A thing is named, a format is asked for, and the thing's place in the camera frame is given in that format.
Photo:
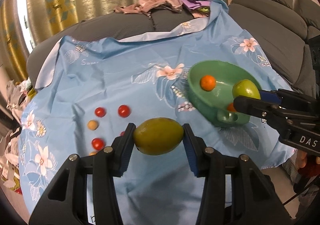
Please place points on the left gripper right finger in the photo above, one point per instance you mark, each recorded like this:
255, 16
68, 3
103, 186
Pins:
206, 162

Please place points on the clutter pile of clothes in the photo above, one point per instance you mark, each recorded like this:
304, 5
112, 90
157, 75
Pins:
17, 97

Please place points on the upper orange mandarin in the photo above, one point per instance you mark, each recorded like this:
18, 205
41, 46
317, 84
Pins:
208, 83

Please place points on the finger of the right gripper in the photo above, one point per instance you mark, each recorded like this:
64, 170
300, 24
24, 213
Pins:
270, 97
254, 107

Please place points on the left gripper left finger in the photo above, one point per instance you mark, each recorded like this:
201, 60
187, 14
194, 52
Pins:
110, 162

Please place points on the brown longan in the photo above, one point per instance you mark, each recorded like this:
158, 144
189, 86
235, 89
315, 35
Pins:
93, 153
92, 125

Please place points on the green plastic bowl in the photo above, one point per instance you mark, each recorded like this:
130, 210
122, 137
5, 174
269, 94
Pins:
213, 104

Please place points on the grey sofa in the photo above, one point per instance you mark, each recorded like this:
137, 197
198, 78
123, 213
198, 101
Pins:
282, 27

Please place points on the green plum fruit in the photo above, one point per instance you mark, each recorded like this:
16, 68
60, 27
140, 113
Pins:
246, 88

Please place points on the blue floral cloth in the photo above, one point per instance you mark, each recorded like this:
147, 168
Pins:
148, 73

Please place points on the person's right hand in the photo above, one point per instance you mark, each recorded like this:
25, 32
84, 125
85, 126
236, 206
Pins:
307, 165

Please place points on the lower orange mandarin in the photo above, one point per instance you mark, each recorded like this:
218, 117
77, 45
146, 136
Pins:
231, 107

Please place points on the orange mandarin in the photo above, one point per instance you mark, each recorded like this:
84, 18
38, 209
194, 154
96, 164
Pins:
231, 107
208, 83

